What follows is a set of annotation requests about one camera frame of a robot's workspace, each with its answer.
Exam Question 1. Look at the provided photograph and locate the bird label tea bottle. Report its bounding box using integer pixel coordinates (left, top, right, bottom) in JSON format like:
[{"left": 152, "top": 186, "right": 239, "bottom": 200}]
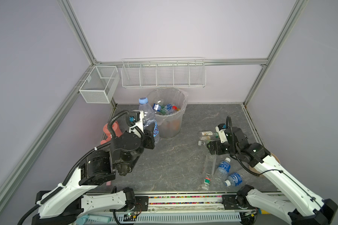
[{"left": 199, "top": 131, "right": 219, "bottom": 141}]

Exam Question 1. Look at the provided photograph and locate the lime green label bottle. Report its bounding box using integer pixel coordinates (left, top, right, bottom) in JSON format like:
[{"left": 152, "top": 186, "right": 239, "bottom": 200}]
[{"left": 198, "top": 140, "right": 211, "bottom": 146}]

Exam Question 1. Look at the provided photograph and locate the blue cartoon label water bottle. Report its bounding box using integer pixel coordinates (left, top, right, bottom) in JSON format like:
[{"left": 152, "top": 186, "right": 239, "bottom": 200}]
[{"left": 139, "top": 98, "right": 160, "bottom": 143}]

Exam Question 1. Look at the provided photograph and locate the green Sprite bottle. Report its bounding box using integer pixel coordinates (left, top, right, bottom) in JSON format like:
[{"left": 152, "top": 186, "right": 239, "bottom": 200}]
[{"left": 160, "top": 107, "right": 168, "bottom": 115}]

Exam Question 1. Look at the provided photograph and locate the small crushed blue bottle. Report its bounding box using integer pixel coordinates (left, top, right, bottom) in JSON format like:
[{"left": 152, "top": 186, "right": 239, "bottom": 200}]
[{"left": 153, "top": 103, "right": 163, "bottom": 112}]

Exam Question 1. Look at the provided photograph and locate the Pocari Sweat bottle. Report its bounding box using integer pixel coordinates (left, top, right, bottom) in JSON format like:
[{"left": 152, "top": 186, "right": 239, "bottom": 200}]
[{"left": 163, "top": 104, "right": 173, "bottom": 115}]

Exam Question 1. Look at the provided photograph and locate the orange NFC juice bottle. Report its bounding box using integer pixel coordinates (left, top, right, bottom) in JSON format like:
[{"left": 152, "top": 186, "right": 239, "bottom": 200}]
[{"left": 167, "top": 119, "right": 182, "bottom": 136}]

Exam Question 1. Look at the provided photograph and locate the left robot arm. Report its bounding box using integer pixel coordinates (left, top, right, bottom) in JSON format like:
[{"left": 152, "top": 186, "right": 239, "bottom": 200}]
[{"left": 18, "top": 110, "right": 155, "bottom": 225}]

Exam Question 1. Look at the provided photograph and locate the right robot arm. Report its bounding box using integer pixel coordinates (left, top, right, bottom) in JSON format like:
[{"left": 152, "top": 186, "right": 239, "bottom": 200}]
[{"left": 207, "top": 116, "right": 338, "bottom": 225}]

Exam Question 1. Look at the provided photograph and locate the grey mesh waste bin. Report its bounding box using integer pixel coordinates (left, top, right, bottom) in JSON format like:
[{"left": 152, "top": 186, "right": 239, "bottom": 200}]
[{"left": 147, "top": 87, "right": 188, "bottom": 138}]

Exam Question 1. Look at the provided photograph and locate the clear plastic bin liner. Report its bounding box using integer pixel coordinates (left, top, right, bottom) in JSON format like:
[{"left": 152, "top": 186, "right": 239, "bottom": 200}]
[{"left": 146, "top": 87, "right": 188, "bottom": 128}]

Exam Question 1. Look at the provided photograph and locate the tall clear bottle green-red cap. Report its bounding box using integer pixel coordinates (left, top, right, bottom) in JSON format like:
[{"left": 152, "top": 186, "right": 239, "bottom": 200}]
[{"left": 201, "top": 154, "right": 217, "bottom": 190}]

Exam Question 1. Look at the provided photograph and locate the pink watering can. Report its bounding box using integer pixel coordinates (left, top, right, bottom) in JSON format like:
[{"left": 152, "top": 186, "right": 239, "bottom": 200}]
[{"left": 102, "top": 120, "right": 122, "bottom": 145}]

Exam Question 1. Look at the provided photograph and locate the small white mesh basket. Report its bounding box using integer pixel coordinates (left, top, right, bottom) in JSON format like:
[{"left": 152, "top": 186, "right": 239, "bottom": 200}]
[{"left": 79, "top": 66, "right": 120, "bottom": 104}]

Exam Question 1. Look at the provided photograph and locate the teal toy shovel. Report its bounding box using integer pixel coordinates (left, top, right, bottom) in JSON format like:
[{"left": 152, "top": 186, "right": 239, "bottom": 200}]
[{"left": 75, "top": 215, "right": 112, "bottom": 225}]

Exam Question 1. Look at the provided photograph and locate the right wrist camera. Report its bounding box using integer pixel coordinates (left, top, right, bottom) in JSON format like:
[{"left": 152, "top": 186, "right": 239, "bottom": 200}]
[{"left": 216, "top": 123, "right": 228, "bottom": 143}]

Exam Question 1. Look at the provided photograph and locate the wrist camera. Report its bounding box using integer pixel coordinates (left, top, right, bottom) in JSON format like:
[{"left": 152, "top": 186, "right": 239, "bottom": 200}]
[
  {"left": 216, "top": 123, "right": 228, "bottom": 143},
  {"left": 129, "top": 110, "right": 144, "bottom": 137}
]

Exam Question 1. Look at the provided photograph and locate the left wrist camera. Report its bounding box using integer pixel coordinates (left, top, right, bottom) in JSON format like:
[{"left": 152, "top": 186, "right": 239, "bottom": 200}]
[{"left": 129, "top": 110, "right": 144, "bottom": 137}]

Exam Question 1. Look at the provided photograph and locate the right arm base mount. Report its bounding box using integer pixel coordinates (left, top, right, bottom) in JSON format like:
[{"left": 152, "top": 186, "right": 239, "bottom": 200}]
[{"left": 222, "top": 194, "right": 256, "bottom": 210}]

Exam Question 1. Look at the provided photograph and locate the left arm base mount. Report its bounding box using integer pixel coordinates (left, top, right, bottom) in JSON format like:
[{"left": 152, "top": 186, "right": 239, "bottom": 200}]
[{"left": 116, "top": 196, "right": 149, "bottom": 212}]

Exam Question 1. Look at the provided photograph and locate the long white wire shelf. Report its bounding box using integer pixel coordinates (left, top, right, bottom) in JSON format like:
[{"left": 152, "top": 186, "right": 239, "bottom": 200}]
[{"left": 122, "top": 57, "right": 207, "bottom": 89}]

